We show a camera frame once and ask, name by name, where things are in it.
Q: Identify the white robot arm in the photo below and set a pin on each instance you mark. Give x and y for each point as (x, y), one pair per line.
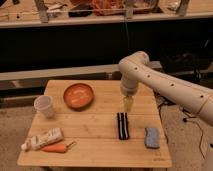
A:
(196, 99)

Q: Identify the black object on shelf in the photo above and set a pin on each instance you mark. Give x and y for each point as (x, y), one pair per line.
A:
(81, 10)

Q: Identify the toy carrot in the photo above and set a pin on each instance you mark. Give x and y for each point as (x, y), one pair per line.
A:
(58, 148)

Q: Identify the orange object on shelf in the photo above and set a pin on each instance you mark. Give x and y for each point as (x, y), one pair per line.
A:
(107, 7)

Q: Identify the white tube with cap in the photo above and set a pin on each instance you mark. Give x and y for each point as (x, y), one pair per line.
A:
(37, 142)

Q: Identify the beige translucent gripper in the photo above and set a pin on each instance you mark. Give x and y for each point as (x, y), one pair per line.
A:
(127, 103)

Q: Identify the wooden table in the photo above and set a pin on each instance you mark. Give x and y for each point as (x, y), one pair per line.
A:
(95, 130)

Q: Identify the clear plastic cup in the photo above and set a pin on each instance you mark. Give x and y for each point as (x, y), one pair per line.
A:
(44, 104)

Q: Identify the orange bowl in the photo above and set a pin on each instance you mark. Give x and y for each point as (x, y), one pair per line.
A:
(78, 96)

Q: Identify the blue sponge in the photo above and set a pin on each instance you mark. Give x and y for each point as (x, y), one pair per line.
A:
(152, 138)

